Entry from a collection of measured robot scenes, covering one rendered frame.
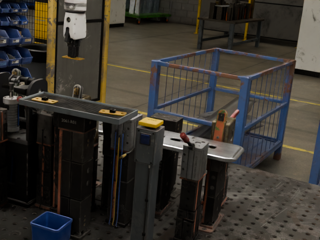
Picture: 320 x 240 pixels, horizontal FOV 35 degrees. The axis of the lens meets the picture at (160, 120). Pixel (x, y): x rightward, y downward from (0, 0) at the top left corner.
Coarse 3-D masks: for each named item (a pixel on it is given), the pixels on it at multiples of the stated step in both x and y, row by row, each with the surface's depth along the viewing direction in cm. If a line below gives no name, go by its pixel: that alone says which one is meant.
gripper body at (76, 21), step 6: (66, 12) 189; (72, 12) 188; (78, 12) 189; (84, 12) 191; (66, 18) 189; (72, 18) 188; (78, 18) 190; (84, 18) 194; (66, 24) 189; (72, 24) 188; (78, 24) 190; (84, 24) 195; (66, 30) 190; (72, 30) 188; (78, 30) 191; (84, 30) 196; (72, 36) 189; (78, 36) 192; (84, 36) 196
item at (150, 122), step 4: (140, 120) 154; (144, 120) 154; (148, 120) 155; (152, 120) 155; (156, 120) 155; (160, 120) 156; (140, 124) 153; (144, 124) 153; (148, 124) 152; (152, 124) 152; (156, 124) 152; (160, 124) 154
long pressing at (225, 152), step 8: (168, 136) 193; (176, 136) 194; (192, 136) 195; (168, 144) 183; (176, 144) 185; (216, 144) 188; (224, 144) 189; (232, 144) 190; (208, 152) 179; (216, 152) 180; (224, 152) 180; (232, 152) 181; (240, 152) 183; (224, 160) 175; (232, 160) 175
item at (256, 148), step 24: (216, 48) 482; (216, 72) 363; (264, 72) 380; (288, 72) 451; (192, 96) 459; (240, 96) 357; (264, 96) 398; (288, 96) 456; (192, 120) 381; (240, 120) 360; (240, 144) 366; (264, 144) 464
